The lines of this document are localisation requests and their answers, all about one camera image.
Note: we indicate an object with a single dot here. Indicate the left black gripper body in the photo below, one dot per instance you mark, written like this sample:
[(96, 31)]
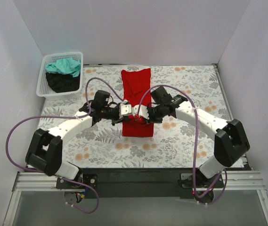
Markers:
[(116, 114)]

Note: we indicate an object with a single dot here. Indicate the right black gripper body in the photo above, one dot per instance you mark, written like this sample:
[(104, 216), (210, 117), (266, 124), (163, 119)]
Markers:
[(149, 114)]

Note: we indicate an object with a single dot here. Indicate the red t shirt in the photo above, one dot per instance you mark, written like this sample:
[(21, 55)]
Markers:
[(135, 84)]

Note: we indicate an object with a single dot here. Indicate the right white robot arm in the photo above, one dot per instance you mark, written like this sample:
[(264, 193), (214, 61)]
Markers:
[(229, 137)]

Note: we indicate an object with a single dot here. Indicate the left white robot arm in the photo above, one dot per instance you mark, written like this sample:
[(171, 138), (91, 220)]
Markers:
[(46, 147)]

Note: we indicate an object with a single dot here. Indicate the floral table cloth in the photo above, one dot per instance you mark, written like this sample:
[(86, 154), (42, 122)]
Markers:
[(174, 143)]

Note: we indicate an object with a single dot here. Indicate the black t shirt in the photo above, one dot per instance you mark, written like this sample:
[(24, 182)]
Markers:
[(61, 83)]

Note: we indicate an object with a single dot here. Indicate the white plastic laundry basket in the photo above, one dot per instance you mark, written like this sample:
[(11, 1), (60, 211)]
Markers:
[(43, 89)]

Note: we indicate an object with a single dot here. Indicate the teal t shirt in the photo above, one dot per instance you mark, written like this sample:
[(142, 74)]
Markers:
[(65, 66)]

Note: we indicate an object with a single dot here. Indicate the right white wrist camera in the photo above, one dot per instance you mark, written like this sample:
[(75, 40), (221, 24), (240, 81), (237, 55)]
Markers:
[(140, 111)]

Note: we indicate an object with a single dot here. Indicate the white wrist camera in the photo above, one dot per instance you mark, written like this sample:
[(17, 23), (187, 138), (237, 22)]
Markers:
[(125, 110), (140, 111)]

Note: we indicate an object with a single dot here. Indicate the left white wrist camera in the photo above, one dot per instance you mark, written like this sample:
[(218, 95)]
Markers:
[(125, 110)]

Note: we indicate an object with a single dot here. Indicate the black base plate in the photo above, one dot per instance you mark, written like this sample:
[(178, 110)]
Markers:
[(138, 182)]

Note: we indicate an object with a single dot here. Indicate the aluminium frame rail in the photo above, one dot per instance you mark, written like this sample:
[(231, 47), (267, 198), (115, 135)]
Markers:
[(236, 180)]

